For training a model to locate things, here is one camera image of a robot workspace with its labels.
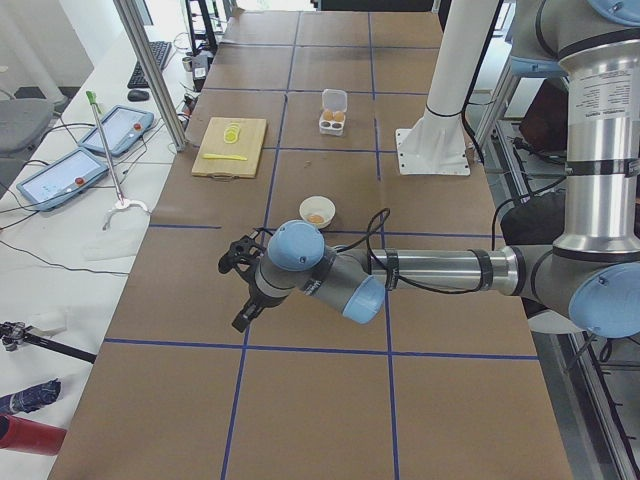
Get blue folded umbrella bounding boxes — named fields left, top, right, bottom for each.
left=1, top=379, right=61, bottom=415

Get aluminium frame post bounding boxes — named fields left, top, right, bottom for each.
left=113, top=0, right=187, bottom=152

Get red cylinder bottle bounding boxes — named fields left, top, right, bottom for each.
left=1, top=415, right=67, bottom=456

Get clear plastic egg box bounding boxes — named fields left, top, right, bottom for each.
left=318, top=89, right=348, bottom=136

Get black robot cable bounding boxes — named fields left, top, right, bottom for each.
left=331, top=207, right=489, bottom=294

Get white plastic bag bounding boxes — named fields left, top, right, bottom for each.
left=81, top=222, right=148, bottom=261

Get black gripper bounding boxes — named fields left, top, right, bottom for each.
left=218, top=228, right=268, bottom=331

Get blue teach pendant near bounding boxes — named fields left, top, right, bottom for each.
left=17, top=147, right=108, bottom=211

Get white ceramic bowl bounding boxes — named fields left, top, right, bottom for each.
left=299, top=195, right=336, bottom=229

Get blue teach pendant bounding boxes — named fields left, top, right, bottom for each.
left=78, top=105, right=154, bottom=157
left=17, top=147, right=108, bottom=211

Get bamboo cutting board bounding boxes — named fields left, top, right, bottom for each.
left=191, top=117, right=267, bottom=179

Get black tripod leg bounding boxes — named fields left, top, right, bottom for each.
left=1, top=322, right=97, bottom=364

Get black computer mouse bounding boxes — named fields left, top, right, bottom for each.
left=127, top=89, right=150, bottom=102

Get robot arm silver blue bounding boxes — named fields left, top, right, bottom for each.
left=218, top=1, right=639, bottom=338

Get blue teach pendant far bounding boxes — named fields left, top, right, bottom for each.
left=78, top=105, right=154, bottom=157

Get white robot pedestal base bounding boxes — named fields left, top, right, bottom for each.
left=396, top=0, right=501, bottom=176

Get black keyboard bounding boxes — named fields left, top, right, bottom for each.
left=126, top=40, right=173, bottom=90

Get metal cup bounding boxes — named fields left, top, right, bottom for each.
left=182, top=56, right=192, bottom=72

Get grey office chair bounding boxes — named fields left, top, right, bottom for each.
left=1, top=98, right=54, bottom=155

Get metal reacher grabber tool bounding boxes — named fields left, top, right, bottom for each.
left=86, top=90, right=151, bottom=231

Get yellow plastic knife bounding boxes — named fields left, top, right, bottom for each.
left=202, top=153, right=248, bottom=161

